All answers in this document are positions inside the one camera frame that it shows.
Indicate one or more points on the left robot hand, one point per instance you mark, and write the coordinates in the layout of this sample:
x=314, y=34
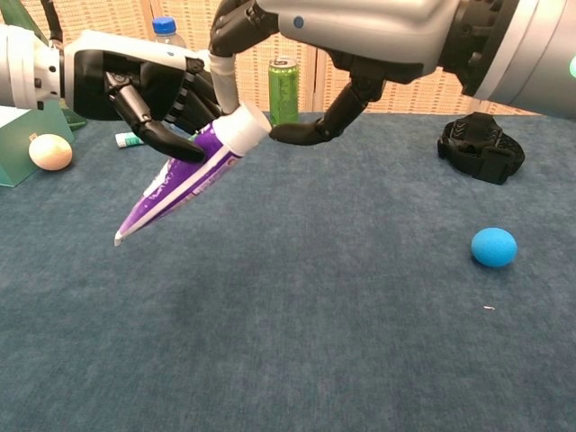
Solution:
x=112, y=49

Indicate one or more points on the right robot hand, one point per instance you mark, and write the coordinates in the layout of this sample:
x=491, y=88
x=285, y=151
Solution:
x=360, y=27

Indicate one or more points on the purple toothpaste tube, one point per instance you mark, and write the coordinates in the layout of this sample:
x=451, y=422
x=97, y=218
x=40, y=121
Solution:
x=189, y=175

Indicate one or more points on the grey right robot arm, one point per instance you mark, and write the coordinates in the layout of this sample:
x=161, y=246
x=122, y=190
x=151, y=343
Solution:
x=517, y=54

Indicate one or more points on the clear drink bottle blue cap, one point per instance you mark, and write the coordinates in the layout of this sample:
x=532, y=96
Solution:
x=166, y=29

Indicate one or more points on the bamboo folding screen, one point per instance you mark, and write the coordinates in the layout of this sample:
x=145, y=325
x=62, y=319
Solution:
x=112, y=18

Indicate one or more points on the white green glue stick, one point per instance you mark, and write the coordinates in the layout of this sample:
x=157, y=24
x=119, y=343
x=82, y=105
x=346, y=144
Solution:
x=128, y=140

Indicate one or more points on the green drink can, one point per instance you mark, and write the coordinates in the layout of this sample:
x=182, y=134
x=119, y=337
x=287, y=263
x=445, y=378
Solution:
x=284, y=90

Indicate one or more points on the green glass spray bottle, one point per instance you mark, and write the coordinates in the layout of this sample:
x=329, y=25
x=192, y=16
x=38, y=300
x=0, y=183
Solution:
x=18, y=13

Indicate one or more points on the beige egg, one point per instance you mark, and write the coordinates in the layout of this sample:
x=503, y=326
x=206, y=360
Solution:
x=50, y=152

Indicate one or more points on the teal cardboard product box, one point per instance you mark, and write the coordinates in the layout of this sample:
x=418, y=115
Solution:
x=18, y=144

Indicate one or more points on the blue foam ball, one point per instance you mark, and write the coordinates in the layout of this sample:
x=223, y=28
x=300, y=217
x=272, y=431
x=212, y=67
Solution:
x=494, y=247

